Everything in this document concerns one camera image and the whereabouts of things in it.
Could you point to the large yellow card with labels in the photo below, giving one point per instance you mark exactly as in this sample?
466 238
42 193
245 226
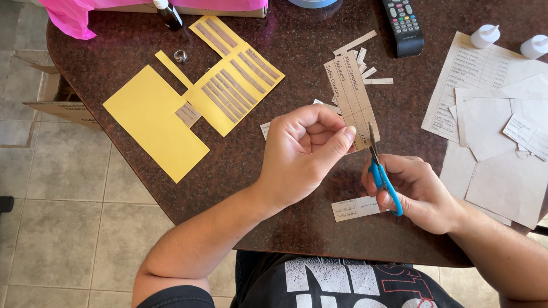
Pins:
235 92

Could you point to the person's left hand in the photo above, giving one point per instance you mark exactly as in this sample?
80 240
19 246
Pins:
295 158

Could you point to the narrow yellow card strip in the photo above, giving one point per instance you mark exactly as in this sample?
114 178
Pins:
173 68

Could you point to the black object on floor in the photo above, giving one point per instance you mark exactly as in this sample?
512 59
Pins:
6 204

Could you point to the printed white paper cutout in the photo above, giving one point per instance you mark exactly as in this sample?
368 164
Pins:
526 134

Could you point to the light blue round object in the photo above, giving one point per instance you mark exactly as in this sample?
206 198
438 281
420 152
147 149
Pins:
312 3

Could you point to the flat cardboard box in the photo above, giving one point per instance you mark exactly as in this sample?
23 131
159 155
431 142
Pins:
192 10

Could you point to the open cardboard carton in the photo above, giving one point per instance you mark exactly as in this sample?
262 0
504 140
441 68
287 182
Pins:
60 98

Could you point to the white nozzle bottle cap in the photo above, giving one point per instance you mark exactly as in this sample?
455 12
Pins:
484 36
535 46

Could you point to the tiny printed paper piece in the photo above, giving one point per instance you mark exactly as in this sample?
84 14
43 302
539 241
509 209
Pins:
265 130

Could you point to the small kraft paper label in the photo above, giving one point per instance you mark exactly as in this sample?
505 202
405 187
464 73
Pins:
187 114

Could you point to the printed kraft paper strip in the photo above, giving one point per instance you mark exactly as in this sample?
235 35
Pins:
351 94

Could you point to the person's right hand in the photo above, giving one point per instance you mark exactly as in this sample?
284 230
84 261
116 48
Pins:
419 192

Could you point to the person's right fingers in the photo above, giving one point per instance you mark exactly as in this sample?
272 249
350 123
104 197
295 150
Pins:
396 169

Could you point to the black printed t-shirt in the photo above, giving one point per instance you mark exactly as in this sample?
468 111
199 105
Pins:
342 282

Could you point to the small printed paper slip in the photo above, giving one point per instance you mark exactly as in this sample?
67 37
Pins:
353 208

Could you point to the small yellow card with labels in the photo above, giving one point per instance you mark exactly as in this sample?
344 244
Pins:
216 34

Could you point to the pale kraft paper sheet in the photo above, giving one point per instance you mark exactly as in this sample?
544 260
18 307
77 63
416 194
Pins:
486 128
458 171
509 188

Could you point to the plain yellow card sheet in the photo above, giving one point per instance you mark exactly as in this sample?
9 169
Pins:
154 124

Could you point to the scattered pale paper offcuts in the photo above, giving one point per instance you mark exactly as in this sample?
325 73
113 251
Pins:
354 42

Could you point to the black remote control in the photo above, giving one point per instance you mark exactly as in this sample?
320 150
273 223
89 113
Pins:
402 25

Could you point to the dark bottle with white cap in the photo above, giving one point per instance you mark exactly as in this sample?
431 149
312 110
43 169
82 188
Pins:
169 15

